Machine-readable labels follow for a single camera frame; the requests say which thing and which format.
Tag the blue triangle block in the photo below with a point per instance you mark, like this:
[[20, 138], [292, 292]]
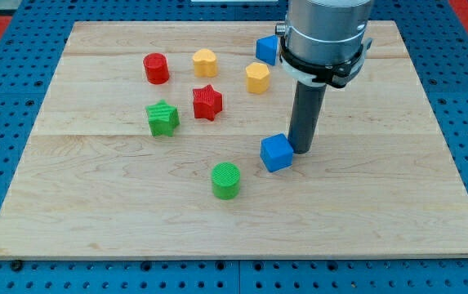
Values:
[[266, 49]]

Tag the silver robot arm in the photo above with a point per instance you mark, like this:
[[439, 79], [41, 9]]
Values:
[[325, 32]]

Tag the green cylinder block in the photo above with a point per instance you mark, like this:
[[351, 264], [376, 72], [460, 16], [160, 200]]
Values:
[[225, 180]]

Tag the blue cube block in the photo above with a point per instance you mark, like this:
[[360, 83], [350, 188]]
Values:
[[276, 152]]

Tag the red star block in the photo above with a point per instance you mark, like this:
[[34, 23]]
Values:
[[207, 102]]

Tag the yellow heart block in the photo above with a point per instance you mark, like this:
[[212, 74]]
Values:
[[205, 63]]

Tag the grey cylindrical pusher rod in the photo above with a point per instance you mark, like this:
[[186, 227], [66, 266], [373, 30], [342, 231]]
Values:
[[305, 114]]

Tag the red cylinder block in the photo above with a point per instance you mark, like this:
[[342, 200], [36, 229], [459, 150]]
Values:
[[156, 68]]

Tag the green star block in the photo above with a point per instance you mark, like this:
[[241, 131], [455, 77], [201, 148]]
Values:
[[163, 118]]

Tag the yellow hexagon block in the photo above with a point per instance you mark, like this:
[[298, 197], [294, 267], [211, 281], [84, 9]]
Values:
[[257, 78]]

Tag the light wooden board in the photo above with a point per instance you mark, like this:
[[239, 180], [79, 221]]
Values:
[[147, 147]]

